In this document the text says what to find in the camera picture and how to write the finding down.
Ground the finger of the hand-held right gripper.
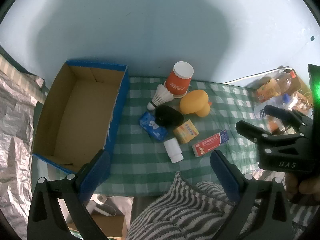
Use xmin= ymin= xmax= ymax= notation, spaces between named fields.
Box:
xmin=264 ymin=104 xmax=313 ymax=133
xmin=236 ymin=120 xmax=306 ymax=156

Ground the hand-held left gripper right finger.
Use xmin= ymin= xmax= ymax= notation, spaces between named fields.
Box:
xmin=210 ymin=149 xmax=293 ymax=240

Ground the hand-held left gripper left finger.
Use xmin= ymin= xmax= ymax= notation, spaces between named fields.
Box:
xmin=27 ymin=149 xmax=128 ymax=240

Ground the blue cardboard box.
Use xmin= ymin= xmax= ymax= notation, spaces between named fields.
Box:
xmin=31 ymin=59 xmax=129 ymax=188

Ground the yellow rubber duck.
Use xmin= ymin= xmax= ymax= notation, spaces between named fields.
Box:
xmin=179 ymin=90 xmax=213 ymax=117

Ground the black fuzzy pouch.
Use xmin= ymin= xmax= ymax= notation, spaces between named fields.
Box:
xmin=155 ymin=105 xmax=185 ymax=127

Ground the person's right hand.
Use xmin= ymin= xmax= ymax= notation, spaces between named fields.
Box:
xmin=285 ymin=172 xmax=320 ymax=204

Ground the plastic bottle with orange label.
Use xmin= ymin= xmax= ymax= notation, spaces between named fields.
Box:
xmin=255 ymin=71 xmax=297 ymax=103

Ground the white plastic device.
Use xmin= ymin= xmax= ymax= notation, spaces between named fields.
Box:
xmin=86 ymin=194 xmax=117 ymax=217

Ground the red white blue medicine box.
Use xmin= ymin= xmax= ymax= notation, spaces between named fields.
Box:
xmin=192 ymin=129 xmax=230 ymax=157

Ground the green checkered tablecloth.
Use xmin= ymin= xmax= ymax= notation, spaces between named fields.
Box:
xmin=91 ymin=76 xmax=269 ymax=198

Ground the grey striped cloth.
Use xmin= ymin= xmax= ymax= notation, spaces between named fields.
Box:
xmin=126 ymin=171 xmax=320 ymax=240

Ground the brown cardboard carton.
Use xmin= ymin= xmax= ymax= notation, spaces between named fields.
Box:
xmin=67 ymin=214 xmax=125 ymax=239

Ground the small yellow box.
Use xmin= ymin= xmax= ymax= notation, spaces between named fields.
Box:
xmin=173 ymin=119 xmax=200 ymax=145

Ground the small white bottle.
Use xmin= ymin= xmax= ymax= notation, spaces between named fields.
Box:
xmin=163 ymin=138 xmax=184 ymax=163

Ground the blue tissue packet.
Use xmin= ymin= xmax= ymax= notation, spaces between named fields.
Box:
xmin=139 ymin=111 xmax=168 ymax=141

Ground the orange paper cup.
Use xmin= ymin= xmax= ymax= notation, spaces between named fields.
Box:
xmin=164 ymin=61 xmax=195 ymax=98

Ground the silver foil sheet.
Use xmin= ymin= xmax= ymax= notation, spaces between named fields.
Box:
xmin=0 ymin=55 xmax=47 ymax=230

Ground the white shuttlecock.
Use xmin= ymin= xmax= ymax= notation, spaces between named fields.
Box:
xmin=147 ymin=84 xmax=175 ymax=111

